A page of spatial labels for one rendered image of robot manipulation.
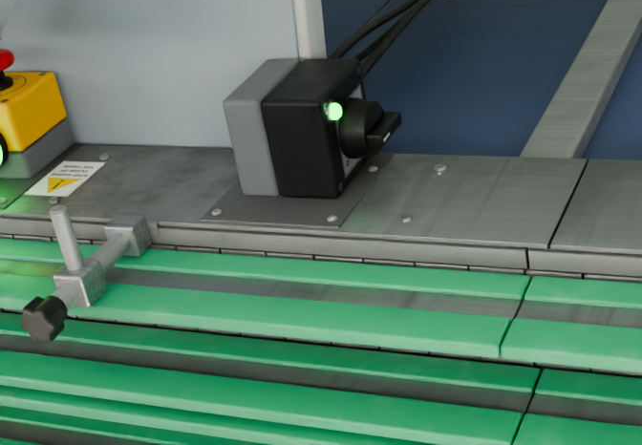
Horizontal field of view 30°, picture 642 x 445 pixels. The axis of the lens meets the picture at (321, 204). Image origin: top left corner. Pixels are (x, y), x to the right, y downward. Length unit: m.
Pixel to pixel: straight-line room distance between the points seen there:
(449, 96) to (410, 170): 0.18
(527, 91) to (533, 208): 0.25
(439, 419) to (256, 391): 0.14
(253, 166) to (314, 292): 0.13
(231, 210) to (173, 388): 0.14
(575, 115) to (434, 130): 0.12
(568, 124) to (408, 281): 0.22
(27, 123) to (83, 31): 0.09
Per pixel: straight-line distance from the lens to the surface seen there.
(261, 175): 0.89
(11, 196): 1.01
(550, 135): 0.93
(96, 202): 0.96
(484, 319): 0.75
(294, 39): 0.93
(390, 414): 0.80
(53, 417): 1.06
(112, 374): 0.91
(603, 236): 0.79
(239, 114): 0.87
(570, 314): 0.75
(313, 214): 0.86
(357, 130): 0.86
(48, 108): 1.04
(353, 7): 1.33
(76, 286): 0.84
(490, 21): 1.22
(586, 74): 1.03
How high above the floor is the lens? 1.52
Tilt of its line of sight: 51 degrees down
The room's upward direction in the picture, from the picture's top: 141 degrees counter-clockwise
